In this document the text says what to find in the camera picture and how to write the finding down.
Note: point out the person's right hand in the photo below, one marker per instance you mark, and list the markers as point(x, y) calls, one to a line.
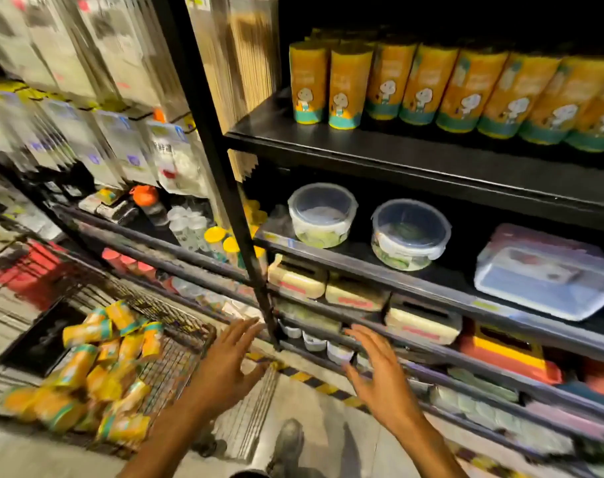
point(384, 388)

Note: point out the person's left hand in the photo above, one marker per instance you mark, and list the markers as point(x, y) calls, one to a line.
point(217, 375)

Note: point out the person's right thumb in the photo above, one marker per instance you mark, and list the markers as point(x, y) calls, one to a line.
point(354, 381)

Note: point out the person's left thumb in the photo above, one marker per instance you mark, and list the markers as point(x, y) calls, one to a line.
point(256, 375)

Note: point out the person's right forearm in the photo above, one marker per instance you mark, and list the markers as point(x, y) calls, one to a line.
point(426, 453)

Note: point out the person's left forearm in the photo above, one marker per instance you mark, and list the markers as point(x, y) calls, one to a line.
point(170, 438)

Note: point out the yellow black hazard tape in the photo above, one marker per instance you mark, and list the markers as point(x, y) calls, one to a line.
point(326, 389)

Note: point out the small white bowl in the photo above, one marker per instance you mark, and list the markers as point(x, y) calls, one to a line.
point(339, 353)
point(314, 342)
point(291, 331)

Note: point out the person's grey shoe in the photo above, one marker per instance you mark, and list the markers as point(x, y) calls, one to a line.
point(287, 445)

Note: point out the cream lunch box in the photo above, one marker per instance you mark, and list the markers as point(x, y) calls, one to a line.
point(421, 324)
point(356, 295)
point(297, 281)

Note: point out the yellow lidded bottle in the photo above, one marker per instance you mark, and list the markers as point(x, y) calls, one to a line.
point(232, 248)
point(260, 258)
point(215, 238)

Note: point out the row of pastel flat boxes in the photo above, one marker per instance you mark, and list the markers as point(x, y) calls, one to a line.
point(496, 410)

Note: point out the pile of yellow packets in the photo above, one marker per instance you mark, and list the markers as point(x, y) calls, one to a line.
point(107, 373)

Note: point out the round clear lidded container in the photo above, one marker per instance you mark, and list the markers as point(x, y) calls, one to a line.
point(410, 236)
point(322, 216)

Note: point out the orange lunch box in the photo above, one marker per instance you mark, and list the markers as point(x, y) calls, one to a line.
point(511, 355)

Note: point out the group of clear plastic cups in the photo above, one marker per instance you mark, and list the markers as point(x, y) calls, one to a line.
point(187, 226)

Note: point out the row of red lidded containers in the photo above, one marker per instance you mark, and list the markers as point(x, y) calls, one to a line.
point(125, 261)

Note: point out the black hook shelf rack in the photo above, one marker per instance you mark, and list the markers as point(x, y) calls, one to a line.
point(132, 238)

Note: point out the orange lidded bottle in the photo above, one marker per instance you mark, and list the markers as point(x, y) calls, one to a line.
point(145, 196)

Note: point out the black tray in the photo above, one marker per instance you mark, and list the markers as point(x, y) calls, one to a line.
point(40, 343)

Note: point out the rectangular clear lidded container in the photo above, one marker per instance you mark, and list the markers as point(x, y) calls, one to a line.
point(546, 276)

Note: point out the black metal shelf unit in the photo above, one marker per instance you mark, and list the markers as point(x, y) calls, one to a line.
point(381, 149)

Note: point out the red cart seat flap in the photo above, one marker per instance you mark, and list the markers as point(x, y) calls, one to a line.
point(33, 273)

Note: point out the row of hanging clear packets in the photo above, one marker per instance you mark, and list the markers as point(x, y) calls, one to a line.
point(122, 144)

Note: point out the row of yellow cartoon packets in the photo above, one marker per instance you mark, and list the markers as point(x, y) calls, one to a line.
point(349, 79)

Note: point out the hanging bamboo skewer packets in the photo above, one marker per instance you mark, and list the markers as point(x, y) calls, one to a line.
point(242, 59)

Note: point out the row of hanging white packets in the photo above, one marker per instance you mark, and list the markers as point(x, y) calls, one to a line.
point(58, 44)

